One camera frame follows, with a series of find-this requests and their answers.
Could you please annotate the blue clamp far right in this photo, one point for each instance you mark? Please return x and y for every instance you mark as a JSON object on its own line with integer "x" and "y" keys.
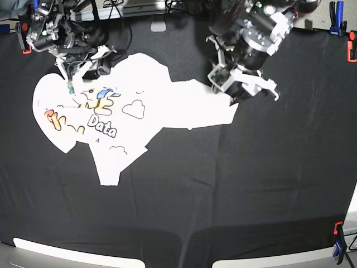
{"x": 338, "y": 25}

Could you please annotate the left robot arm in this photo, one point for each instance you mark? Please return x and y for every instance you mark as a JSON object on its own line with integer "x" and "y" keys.
{"x": 245, "y": 34}

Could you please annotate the red black clamp far left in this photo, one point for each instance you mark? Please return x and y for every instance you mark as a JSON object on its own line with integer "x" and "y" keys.
{"x": 21, "y": 29}

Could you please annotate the red blue clamp near right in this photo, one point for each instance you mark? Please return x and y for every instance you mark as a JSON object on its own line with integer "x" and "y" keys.
{"x": 339, "y": 247}

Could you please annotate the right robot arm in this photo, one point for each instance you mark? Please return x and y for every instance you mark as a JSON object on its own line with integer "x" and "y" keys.
{"x": 79, "y": 47}

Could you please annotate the red black clamp far right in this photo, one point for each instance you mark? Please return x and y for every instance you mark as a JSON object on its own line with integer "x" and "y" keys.
{"x": 351, "y": 47}

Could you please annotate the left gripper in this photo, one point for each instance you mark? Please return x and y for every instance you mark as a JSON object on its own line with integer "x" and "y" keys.
{"x": 222, "y": 80}

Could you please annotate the white printed t-shirt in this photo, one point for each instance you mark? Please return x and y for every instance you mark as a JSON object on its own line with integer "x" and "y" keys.
{"x": 120, "y": 113}

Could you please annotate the red black clamp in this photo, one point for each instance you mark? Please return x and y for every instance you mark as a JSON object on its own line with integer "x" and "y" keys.
{"x": 351, "y": 47}
{"x": 21, "y": 29}

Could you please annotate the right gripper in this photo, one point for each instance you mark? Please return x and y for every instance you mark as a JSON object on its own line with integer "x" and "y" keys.
{"x": 91, "y": 68}

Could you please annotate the black table cloth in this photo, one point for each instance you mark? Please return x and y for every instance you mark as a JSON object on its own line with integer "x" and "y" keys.
{"x": 273, "y": 182}

